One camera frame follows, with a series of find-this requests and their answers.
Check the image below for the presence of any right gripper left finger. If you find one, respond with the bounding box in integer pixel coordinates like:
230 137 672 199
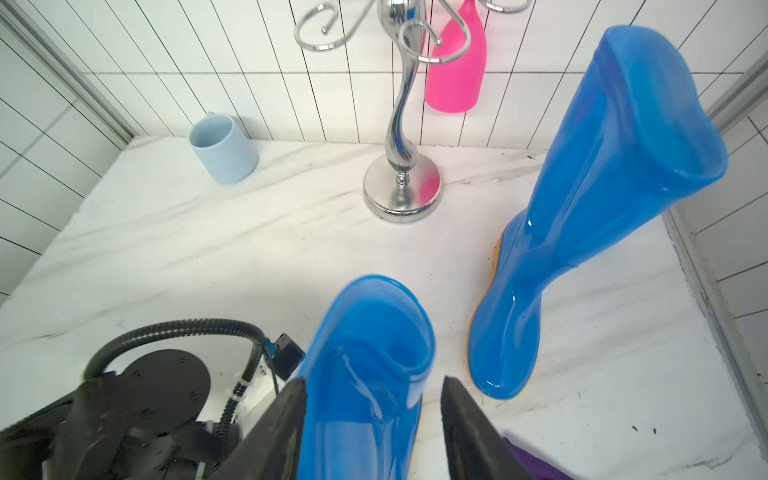
210 378 307 480

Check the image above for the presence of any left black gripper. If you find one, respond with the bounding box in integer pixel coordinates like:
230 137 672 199
1 349 240 479

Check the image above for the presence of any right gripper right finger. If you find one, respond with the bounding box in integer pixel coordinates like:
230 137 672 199
440 376 533 480

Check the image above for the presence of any purple cloth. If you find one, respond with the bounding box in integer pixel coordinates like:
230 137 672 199
504 438 573 480

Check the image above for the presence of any blue rubber boot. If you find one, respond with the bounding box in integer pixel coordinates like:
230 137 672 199
297 275 436 479
468 25 728 400

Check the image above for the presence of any chrome glass holder stand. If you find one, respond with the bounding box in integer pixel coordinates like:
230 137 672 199
294 1 534 224

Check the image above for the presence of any light blue mug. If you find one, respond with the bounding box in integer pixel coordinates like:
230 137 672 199
188 112 258 184

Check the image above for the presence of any pink wine glass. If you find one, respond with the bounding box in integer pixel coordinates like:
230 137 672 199
425 0 487 114

